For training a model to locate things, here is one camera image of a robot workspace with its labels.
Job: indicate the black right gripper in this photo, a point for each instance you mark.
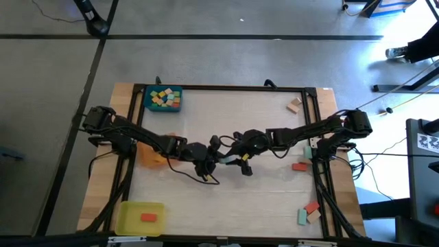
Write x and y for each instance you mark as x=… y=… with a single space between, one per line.
x=246 y=161

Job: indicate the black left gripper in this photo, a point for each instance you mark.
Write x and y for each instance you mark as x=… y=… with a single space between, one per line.
x=199 y=154

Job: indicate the natural wooden cube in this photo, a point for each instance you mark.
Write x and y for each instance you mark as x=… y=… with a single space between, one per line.
x=168 y=91
x=160 y=102
x=169 y=102

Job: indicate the teal wooden cube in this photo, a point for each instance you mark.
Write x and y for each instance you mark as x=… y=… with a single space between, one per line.
x=170 y=96

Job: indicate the yellow wooden cube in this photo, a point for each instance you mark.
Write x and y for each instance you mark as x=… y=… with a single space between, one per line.
x=162 y=93

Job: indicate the red wooden block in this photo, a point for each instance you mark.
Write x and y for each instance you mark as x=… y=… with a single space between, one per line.
x=148 y=217
x=299 y=166
x=311 y=207

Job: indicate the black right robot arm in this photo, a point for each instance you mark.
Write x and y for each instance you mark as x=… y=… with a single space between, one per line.
x=308 y=128

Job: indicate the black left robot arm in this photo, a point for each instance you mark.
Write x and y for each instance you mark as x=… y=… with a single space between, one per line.
x=137 y=135

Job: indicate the orange plastic bin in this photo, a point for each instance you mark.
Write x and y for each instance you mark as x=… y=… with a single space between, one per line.
x=147 y=159

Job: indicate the blue plastic bin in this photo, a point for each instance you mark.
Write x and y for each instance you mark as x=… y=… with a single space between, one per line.
x=147 y=103

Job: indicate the yellow plastic bin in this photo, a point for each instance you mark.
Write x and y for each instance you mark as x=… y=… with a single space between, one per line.
x=130 y=219

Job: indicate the black standing desk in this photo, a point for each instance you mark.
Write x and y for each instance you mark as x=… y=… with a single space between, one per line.
x=394 y=88

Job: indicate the black operator desk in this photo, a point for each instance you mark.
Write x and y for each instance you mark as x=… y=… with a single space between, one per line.
x=422 y=178

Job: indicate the person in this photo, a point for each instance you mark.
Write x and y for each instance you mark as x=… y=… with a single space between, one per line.
x=422 y=46

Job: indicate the black table frame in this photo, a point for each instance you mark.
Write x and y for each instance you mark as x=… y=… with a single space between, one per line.
x=223 y=88

